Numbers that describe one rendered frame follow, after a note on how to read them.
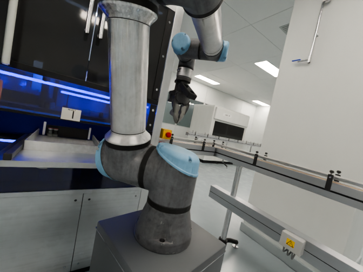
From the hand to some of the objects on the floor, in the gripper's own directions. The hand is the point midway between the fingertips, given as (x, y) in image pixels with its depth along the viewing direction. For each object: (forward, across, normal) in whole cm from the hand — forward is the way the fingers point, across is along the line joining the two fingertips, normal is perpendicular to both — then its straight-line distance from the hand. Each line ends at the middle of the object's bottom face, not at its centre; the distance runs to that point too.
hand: (177, 121), depth 80 cm
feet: (+109, -89, -24) cm, 143 cm away
